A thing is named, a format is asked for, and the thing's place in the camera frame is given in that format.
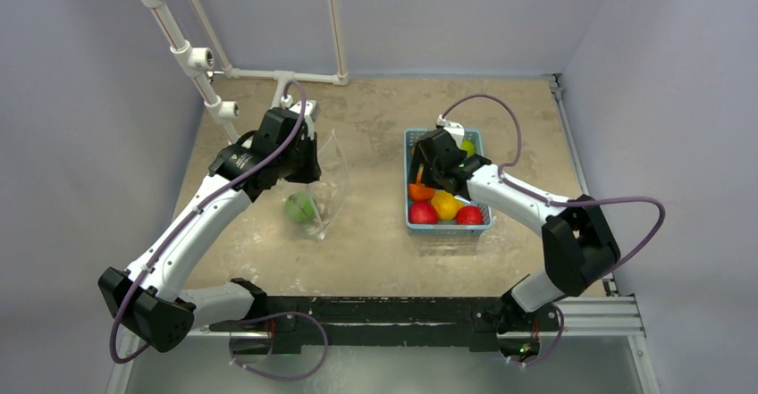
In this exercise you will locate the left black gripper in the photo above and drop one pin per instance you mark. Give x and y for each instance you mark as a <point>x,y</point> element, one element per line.
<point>312,171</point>

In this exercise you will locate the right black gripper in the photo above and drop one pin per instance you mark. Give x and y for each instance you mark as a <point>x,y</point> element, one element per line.
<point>431,172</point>

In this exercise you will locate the orange fruit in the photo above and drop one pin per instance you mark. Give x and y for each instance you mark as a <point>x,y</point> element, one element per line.
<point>419,192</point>

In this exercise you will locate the clear zip top bag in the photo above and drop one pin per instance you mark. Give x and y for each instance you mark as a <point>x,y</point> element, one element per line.
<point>329,193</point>

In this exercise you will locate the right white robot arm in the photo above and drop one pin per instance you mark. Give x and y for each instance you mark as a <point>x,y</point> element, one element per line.
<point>578,245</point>

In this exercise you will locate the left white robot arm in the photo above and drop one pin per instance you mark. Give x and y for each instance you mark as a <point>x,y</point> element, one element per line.
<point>149,297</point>

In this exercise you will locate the green pear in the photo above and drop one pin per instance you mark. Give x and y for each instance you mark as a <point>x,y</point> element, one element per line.
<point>469,147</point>

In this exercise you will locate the red apple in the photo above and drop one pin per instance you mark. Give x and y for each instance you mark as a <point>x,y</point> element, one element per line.
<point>422,212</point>

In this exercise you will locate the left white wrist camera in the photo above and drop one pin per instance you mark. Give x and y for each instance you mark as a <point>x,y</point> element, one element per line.
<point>310,111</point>

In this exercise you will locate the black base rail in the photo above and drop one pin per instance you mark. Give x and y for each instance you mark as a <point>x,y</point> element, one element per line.
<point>479,324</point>

